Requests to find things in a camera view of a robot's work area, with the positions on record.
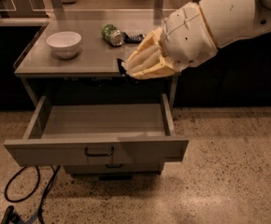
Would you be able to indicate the lower drawer front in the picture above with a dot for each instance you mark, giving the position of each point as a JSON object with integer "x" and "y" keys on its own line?
{"x": 101, "y": 168}

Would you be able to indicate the black lower drawer handle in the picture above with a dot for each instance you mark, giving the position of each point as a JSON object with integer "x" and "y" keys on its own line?
{"x": 112, "y": 166}

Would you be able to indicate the white ceramic bowl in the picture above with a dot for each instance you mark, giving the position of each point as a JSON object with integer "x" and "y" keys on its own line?
{"x": 64, "y": 44}

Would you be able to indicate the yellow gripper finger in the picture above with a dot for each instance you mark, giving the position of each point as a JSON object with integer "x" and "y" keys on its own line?
{"x": 149, "y": 63}
{"x": 151, "y": 44}

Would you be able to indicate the blue snack bar wrapper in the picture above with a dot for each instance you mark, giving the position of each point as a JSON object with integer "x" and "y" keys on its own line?
{"x": 133, "y": 39}

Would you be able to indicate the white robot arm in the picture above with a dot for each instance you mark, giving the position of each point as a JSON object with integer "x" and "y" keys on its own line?
{"x": 233, "y": 20}

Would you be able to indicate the dark chocolate rxbar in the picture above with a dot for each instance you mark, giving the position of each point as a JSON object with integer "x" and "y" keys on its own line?
{"x": 122, "y": 70}

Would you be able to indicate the open top drawer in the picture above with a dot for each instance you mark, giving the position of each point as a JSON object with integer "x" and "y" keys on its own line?
{"x": 59, "y": 134}

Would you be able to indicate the black drawer handle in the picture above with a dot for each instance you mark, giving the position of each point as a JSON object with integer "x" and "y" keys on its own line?
{"x": 112, "y": 166}
{"x": 88, "y": 153}

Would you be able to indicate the black top drawer handle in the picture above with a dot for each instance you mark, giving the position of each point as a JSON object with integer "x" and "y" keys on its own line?
{"x": 88, "y": 153}

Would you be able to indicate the grey drawer cabinet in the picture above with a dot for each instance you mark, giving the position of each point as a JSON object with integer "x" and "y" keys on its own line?
{"x": 92, "y": 76}

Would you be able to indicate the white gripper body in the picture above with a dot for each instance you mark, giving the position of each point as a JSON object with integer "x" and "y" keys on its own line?
{"x": 187, "y": 36}

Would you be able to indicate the black plug on floor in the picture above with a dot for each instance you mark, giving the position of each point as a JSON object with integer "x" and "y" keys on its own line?
{"x": 10, "y": 217}

